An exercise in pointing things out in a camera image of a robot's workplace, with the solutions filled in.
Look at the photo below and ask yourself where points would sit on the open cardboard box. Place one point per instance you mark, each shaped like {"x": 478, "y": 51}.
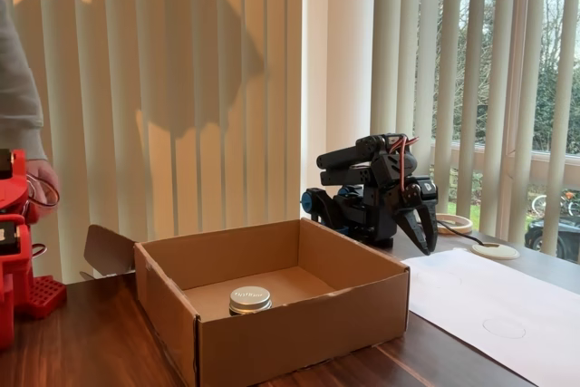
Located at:
{"x": 299, "y": 332}

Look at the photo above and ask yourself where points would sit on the dark parked car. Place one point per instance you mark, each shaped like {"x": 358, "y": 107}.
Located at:
{"x": 534, "y": 235}

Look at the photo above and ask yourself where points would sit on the white vertical blind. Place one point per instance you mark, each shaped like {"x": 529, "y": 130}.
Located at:
{"x": 181, "y": 88}
{"x": 476, "y": 88}

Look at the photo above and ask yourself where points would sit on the person's hand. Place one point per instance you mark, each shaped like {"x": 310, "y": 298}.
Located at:
{"x": 45, "y": 183}

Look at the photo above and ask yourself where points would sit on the black blue table clamp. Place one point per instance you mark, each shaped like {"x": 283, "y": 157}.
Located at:
{"x": 317, "y": 206}

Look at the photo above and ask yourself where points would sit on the white paper sheet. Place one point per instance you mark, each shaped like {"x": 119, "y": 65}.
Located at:
{"x": 498, "y": 305}

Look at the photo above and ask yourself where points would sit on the dark jar with silver lid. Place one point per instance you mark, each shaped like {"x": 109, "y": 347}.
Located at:
{"x": 250, "y": 300}

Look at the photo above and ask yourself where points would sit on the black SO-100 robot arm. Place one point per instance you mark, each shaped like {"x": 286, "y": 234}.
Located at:
{"x": 353, "y": 165}

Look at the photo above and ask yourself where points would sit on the red leader robot arm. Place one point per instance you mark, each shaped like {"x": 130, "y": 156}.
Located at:
{"x": 11, "y": 242}

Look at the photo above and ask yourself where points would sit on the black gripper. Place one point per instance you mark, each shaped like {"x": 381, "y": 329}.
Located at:
{"x": 411, "y": 202}

